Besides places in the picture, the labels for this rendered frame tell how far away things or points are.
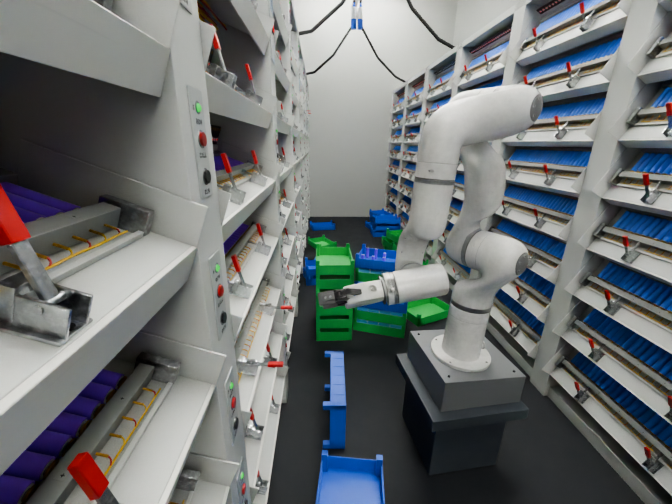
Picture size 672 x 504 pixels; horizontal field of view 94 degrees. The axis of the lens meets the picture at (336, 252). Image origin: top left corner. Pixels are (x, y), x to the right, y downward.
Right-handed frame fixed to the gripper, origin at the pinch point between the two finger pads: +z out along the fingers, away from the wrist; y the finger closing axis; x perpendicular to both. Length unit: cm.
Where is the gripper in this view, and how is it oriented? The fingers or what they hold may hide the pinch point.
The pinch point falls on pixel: (324, 301)
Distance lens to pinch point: 82.0
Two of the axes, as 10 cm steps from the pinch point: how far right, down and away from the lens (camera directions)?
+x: -1.8, -9.4, 2.8
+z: -9.8, 1.9, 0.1
